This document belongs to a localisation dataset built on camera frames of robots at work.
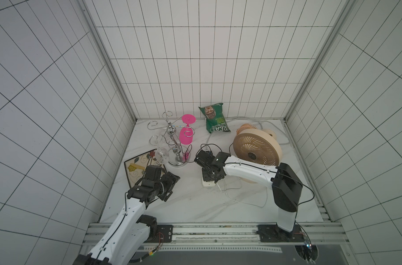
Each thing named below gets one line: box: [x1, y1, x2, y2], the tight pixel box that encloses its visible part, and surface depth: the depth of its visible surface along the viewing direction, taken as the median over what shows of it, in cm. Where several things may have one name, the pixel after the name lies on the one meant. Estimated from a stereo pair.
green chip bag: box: [198, 102, 231, 134], surface depth 112 cm
